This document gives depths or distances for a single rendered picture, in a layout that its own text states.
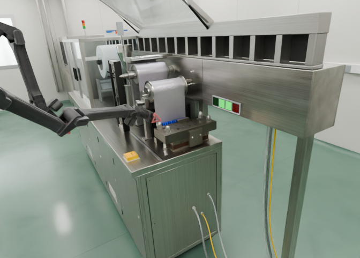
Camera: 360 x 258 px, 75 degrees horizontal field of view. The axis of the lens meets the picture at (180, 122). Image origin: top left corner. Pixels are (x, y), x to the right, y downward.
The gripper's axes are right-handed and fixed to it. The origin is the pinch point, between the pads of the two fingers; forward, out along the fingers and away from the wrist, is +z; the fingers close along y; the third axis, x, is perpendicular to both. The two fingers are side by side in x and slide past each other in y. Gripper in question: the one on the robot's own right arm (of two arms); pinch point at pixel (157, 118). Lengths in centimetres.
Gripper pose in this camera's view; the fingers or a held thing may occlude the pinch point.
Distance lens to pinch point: 161.0
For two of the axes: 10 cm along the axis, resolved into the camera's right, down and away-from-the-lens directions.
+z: 7.6, 2.7, 5.9
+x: 3.8, -9.2, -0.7
